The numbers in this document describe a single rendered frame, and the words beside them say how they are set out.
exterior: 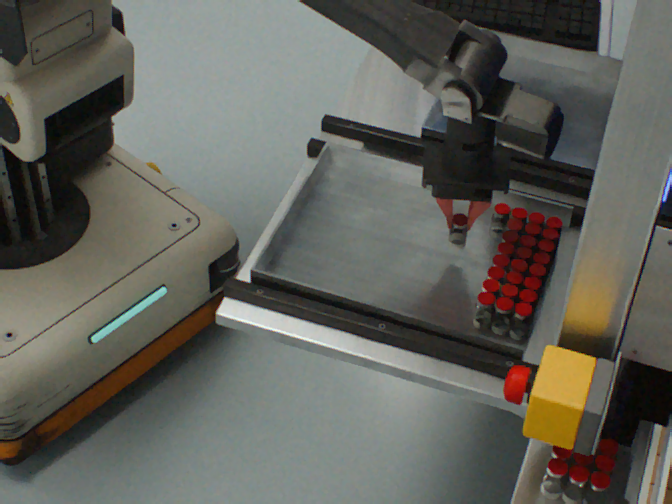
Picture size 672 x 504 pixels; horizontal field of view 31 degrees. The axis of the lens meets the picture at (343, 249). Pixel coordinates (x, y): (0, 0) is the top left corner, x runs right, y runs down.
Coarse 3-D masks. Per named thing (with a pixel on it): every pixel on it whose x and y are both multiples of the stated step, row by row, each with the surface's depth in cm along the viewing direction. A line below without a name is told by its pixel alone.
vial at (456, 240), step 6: (456, 228) 149; (462, 228) 149; (450, 234) 150; (456, 234) 149; (462, 234) 149; (450, 240) 151; (456, 240) 150; (462, 240) 150; (450, 246) 151; (456, 246) 151; (462, 246) 151
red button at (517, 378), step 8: (512, 368) 124; (520, 368) 124; (528, 368) 124; (512, 376) 123; (520, 376) 123; (528, 376) 124; (504, 384) 124; (512, 384) 123; (520, 384) 123; (528, 384) 124; (504, 392) 124; (512, 392) 123; (520, 392) 123; (528, 392) 124; (512, 400) 124; (520, 400) 123
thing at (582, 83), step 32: (512, 64) 183; (544, 64) 183; (576, 64) 182; (608, 64) 180; (544, 96) 178; (576, 96) 178; (608, 96) 178; (576, 128) 173; (512, 160) 165; (576, 160) 168
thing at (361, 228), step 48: (336, 192) 161; (384, 192) 162; (288, 240) 155; (336, 240) 155; (384, 240) 155; (432, 240) 156; (480, 240) 156; (288, 288) 146; (336, 288) 149; (384, 288) 149; (432, 288) 150; (480, 288) 150; (480, 336) 140; (528, 336) 145
